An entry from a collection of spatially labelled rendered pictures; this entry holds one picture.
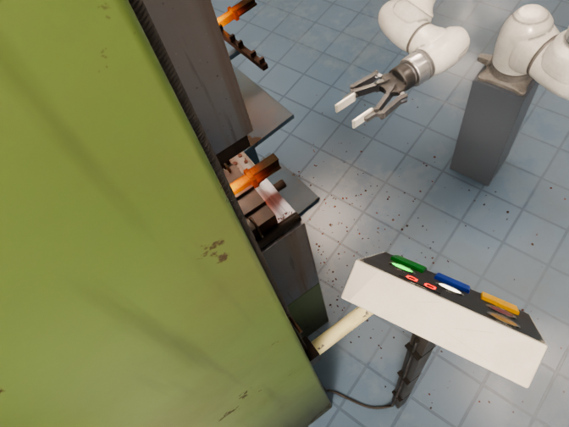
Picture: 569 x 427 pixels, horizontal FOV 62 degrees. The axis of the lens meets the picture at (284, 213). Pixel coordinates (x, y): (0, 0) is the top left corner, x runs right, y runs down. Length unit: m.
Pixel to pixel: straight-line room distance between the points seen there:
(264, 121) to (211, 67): 1.07
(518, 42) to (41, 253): 1.67
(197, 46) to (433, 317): 0.59
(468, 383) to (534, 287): 0.50
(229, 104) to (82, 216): 0.44
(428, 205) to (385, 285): 1.48
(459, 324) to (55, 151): 0.70
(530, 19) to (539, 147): 0.93
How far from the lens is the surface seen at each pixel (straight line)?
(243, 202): 1.23
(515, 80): 1.98
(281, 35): 3.18
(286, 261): 1.36
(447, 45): 1.46
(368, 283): 0.89
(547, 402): 2.14
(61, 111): 0.34
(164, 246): 0.48
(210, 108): 0.77
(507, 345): 0.88
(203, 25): 0.69
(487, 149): 2.25
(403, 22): 1.52
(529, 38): 1.85
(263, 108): 1.83
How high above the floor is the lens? 2.02
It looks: 60 degrees down
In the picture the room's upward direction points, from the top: 18 degrees counter-clockwise
